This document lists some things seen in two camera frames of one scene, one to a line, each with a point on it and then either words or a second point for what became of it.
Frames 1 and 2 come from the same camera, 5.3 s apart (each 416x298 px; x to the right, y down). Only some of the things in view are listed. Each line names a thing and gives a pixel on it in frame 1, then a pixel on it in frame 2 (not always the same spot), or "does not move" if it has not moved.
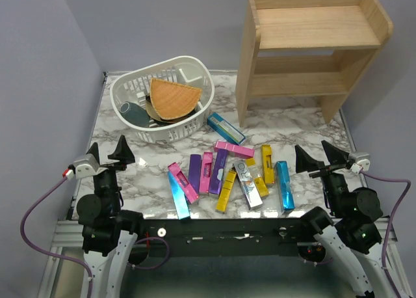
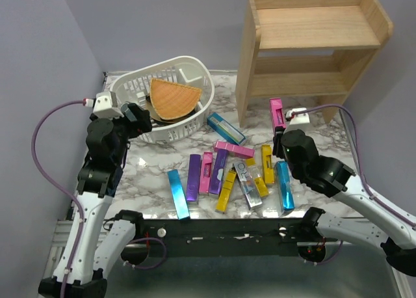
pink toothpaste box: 182,181 -> 277,114
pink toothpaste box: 206,171 does not move
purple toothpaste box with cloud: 218,172 does not move
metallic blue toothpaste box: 286,199 does not move
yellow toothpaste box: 225,191 does not move
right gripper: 336,157 -> 276,144
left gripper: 123,152 -> 143,123
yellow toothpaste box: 268,172 does not move
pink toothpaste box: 242,151 does not move
